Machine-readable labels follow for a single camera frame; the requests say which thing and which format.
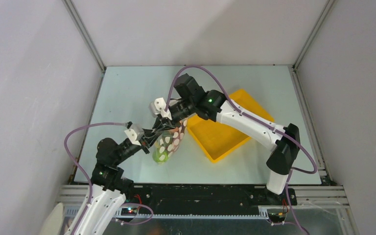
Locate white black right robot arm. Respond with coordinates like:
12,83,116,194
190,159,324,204
149,74,300,205

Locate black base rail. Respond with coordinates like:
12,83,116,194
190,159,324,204
127,184,297,216

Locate clear zip top bag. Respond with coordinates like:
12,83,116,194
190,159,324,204
154,119,188,158

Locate grey slotted cable duct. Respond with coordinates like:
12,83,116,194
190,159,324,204
119,207,270,219

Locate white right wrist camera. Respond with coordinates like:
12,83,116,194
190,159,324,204
149,97,172,120

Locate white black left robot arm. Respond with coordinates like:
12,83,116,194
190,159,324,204
64,122,163,235

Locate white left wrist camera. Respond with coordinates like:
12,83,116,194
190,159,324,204
124,124,144,146

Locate pink orange peach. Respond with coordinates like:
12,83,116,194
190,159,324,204
170,127,182,138

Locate yellow plastic tray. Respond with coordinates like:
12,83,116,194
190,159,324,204
187,89,275,163

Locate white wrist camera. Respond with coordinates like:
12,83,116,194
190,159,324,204
124,124,144,146
149,97,172,120

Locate aluminium frame rails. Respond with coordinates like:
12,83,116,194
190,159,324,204
55,185,89,206

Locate light green cabbage ball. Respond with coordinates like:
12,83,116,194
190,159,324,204
152,146,171,164

